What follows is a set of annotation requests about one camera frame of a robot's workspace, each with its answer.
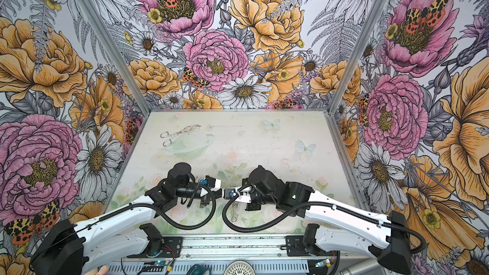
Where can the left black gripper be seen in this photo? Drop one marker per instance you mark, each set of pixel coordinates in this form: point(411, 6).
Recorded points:
point(205, 198)

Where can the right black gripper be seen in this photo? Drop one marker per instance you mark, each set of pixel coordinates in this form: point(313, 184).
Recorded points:
point(251, 207)

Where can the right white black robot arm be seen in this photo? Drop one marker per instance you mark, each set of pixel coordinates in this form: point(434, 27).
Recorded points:
point(334, 226)

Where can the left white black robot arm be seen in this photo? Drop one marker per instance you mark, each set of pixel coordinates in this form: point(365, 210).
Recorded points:
point(77, 248)

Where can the clear glass bowl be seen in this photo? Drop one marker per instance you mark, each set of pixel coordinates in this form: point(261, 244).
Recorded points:
point(190, 146)

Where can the silver metal scissors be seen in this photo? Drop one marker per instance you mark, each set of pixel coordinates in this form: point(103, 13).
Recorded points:
point(169, 137)

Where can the white patterned round object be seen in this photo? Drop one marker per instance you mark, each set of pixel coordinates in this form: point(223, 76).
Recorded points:
point(239, 267)

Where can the dark teal device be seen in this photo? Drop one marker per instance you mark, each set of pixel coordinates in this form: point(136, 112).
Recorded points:
point(198, 269)

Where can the grey metal tube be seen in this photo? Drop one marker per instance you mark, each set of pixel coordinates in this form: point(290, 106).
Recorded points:
point(365, 267)

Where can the aluminium front rail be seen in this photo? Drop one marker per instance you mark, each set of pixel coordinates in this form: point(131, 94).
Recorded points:
point(261, 251)

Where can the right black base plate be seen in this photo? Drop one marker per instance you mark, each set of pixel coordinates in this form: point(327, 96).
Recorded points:
point(295, 247)

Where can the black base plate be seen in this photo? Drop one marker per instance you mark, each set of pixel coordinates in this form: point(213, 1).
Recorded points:
point(165, 247)
point(295, 247)

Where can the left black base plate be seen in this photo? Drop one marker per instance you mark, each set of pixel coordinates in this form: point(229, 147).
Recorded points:
point(165, 247)

